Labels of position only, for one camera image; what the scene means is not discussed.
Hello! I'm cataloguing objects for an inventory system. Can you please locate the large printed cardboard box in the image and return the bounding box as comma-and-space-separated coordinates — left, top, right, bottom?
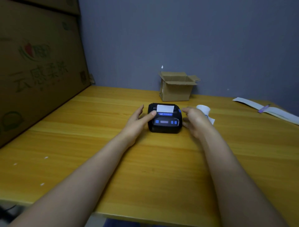
0, 0, 92, 149

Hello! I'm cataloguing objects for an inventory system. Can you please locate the small open cardboard box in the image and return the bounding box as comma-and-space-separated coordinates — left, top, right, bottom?
158, 71, 201, 102

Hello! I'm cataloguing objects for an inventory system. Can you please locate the long white paper strip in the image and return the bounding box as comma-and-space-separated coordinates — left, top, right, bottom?
232, 97, 299, 126

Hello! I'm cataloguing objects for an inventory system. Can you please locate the person's right hand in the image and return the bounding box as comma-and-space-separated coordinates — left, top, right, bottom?
181, 107, 214, 140

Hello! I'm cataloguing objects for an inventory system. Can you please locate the person's left hand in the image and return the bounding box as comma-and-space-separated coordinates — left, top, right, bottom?
120, 104, 157, 147

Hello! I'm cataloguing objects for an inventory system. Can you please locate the person's right forearm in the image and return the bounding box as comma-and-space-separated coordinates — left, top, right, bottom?
199, 130, 290, 227

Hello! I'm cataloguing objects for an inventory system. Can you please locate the person's left forearm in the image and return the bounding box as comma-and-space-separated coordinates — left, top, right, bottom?
8, 134, 135, 227

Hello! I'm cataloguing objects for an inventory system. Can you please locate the black portable label printer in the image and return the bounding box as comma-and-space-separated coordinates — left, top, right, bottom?
147, 103, 183, 134

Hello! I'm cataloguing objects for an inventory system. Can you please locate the white printed paper label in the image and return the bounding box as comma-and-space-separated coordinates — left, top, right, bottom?
157, 104, 175, 113

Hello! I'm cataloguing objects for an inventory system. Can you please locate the white paper roll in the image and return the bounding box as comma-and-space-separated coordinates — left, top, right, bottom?
196, 104, 215, 125

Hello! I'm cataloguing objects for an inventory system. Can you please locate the black cable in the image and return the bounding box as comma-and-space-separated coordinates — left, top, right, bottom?
0, 204, 17, 222

